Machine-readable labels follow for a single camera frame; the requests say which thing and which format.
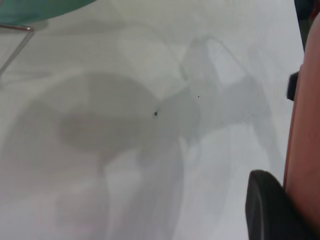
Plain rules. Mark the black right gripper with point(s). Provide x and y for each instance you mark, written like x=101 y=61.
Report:
x=303 y=17

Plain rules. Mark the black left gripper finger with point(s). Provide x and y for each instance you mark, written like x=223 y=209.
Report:
x=270 y=212

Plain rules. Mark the pink plate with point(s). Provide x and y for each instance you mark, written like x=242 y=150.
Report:
x=305 y=125

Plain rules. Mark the green plate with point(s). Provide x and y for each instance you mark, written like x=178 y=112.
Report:
x=25 y=10

